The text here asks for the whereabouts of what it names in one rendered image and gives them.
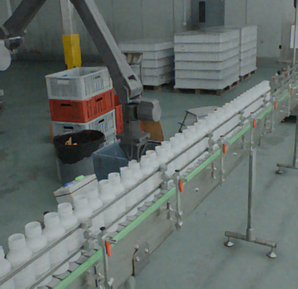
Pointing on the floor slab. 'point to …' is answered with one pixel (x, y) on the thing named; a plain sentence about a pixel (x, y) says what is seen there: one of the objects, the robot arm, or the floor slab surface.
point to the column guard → (72, 51)
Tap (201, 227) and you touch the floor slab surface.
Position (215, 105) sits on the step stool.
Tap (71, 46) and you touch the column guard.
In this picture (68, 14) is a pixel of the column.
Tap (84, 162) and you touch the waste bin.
